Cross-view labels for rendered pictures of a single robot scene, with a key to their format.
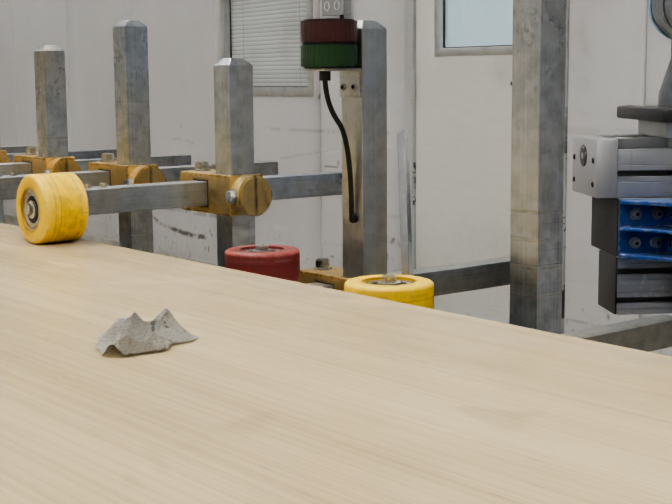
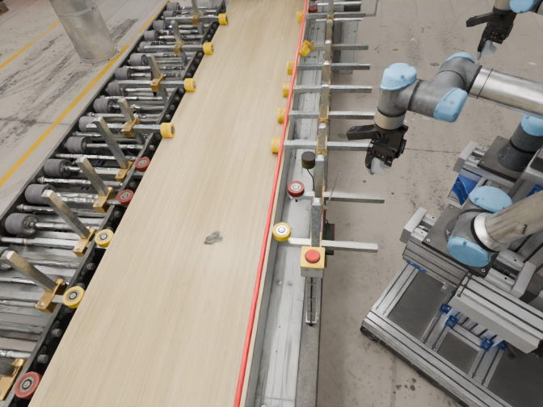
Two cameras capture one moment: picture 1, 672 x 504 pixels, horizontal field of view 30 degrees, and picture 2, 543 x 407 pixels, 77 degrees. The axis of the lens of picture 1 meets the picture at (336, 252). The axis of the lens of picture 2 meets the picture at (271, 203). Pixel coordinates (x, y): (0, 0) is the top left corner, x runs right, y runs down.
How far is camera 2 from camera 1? 1.37 m
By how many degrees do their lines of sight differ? 61
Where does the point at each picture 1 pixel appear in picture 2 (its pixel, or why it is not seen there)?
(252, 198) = not seen: hidden behind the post
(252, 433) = (182, 287)
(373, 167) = (318, 184)
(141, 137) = (324, 111)
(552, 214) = (316, 236)
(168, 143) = not seen: outside the picture
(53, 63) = (326, 68)
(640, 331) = (359, 249)
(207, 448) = (173, 289)
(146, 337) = (212, 239)
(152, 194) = (300, 146)
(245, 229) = not seen: hidden behind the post
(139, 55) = (325, 93)
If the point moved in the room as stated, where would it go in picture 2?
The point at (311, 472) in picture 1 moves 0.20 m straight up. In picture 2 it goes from (172, 305) to (153, 282)
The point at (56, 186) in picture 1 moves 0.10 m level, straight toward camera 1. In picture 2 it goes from (274, 144) to (263, 157)
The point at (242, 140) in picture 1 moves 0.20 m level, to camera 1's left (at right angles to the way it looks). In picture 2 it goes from (322, 143) to (292, 126)
